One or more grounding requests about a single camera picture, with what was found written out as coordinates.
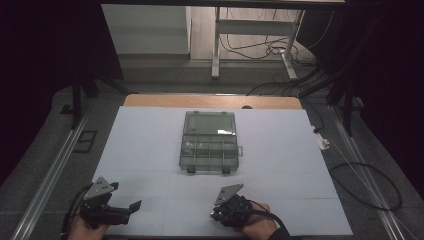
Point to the person's right hand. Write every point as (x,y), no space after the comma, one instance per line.
(260,228)

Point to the white cabinet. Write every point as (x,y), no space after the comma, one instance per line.
(146,30)

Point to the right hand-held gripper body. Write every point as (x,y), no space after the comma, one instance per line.
(235,210)

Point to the metal floor rail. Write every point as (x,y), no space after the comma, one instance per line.
(50,180)
(363,173)

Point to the black metal stand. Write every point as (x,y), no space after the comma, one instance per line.
(348,110)
(76,100)

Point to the white desk frame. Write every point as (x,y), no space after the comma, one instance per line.
(253,27)

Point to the white table cover sheet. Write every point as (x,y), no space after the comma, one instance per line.
(140,140)

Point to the clear plastic compartment box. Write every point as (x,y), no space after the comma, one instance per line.
(209,153)

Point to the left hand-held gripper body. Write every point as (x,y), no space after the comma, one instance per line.
(100,206)

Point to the person's left hand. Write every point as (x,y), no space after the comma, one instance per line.
(81,231)

